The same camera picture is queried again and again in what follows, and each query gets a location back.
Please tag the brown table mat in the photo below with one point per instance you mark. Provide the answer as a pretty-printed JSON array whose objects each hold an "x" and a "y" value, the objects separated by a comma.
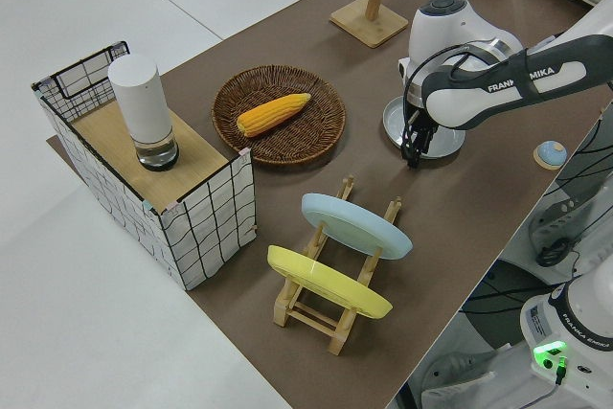
[{"x": 479, "y": 198}]

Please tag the yellow corn cob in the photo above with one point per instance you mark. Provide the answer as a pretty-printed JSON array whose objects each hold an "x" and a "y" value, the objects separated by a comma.
[{"x": 273, "y": 115}]

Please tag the grid-pattern box with wooden shelf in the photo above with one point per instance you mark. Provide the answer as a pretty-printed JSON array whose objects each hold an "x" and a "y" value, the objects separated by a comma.
[{"x": 206, "y": 232}]

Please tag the gray round plate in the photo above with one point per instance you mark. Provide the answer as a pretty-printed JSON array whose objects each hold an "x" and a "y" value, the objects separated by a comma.
[{"x": 447, "y": 141}]

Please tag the brown wicker basket tray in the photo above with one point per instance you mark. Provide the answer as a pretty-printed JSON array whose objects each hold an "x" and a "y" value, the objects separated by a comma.
[{"x": 297, "y": 143}]

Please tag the white perforated plastic object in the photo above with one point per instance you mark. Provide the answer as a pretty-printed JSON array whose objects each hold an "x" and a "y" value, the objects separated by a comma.
[
  {"x": 555, "y": 222},
  {"x": 460, "y": 375}
]

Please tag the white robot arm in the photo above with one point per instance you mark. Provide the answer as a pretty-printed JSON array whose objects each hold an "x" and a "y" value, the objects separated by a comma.
[{"x": 479, "y": 97}]

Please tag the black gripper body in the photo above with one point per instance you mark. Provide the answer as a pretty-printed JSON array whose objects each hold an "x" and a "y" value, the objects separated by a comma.
[{"x": 416, "y": 131}]

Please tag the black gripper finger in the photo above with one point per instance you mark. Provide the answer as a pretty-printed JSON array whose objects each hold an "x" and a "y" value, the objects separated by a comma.
[
  {"x": 411, "y": 155},
  {"x": 420, "y": 148}
]

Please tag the dark gray round base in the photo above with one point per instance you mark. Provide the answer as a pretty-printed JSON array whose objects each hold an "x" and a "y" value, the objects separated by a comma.
[{"x": 498, "y": 303}]

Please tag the wooden mug tree stand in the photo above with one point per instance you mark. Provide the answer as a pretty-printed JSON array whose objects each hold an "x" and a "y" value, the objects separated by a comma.
[{"x": 369, "y": 26}]

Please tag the light blue plate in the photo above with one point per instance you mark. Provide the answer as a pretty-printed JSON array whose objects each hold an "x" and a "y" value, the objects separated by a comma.
[{"x": 354, "y": 227}]

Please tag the wooden dish rack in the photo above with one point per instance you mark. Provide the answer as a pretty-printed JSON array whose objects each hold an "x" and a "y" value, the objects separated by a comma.
[{"x": 306, "y": 320}]

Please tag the white cylinder bottle clear base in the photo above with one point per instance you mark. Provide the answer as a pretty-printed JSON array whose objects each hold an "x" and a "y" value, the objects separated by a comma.
[{"x": 139, "y": 102}]

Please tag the blue dome on wooden disc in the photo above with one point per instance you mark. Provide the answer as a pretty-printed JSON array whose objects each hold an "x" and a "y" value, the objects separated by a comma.
[{"x": 551, "y": 154}]

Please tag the yellow plate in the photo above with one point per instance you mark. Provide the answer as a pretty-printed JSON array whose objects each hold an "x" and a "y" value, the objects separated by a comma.
[{"x": 325, "y": 284}]

